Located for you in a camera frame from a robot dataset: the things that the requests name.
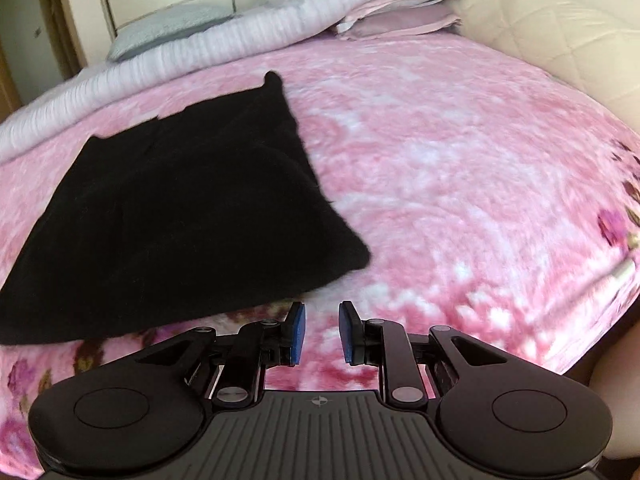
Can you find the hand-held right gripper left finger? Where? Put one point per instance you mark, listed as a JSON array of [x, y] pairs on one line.
[[298, 332]]

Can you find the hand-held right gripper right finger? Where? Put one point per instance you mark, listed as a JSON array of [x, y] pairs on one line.
[[345, 332]]

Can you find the black cloth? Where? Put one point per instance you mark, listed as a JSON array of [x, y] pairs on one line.
[[175, 200]]

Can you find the pink fleece blanket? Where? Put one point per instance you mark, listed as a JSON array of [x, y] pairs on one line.
[[450, 185]]

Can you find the white quilt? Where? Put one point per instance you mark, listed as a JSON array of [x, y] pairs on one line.
[[200, 45]]

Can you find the mauve pillow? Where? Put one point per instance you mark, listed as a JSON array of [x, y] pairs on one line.
[[405, 22]]

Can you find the grey-blue pillow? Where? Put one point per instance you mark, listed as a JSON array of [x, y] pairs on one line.
[[160, 30]]

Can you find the light pink pillow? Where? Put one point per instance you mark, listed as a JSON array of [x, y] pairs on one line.
[[400, 2]]

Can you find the cream quilted headboard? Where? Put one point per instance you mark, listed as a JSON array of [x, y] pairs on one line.
[[550, 35]]

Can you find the wooden door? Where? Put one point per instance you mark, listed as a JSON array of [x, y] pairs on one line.
[[55, 20]]

